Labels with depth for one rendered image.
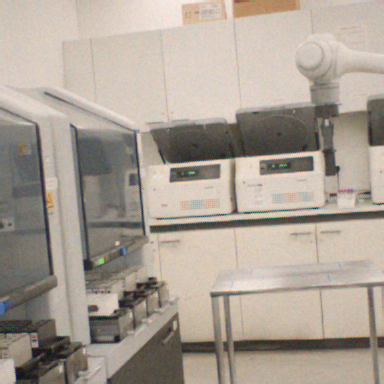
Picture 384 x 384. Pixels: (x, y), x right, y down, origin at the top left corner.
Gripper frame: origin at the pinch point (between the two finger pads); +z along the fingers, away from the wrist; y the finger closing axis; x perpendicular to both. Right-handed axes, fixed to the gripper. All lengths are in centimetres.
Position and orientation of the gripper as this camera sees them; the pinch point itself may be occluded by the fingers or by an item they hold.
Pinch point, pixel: (330, 171)
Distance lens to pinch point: 210.9
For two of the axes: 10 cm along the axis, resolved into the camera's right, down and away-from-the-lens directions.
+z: 0.9, 9.9, 0.5
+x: -9.7, 0.7, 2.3
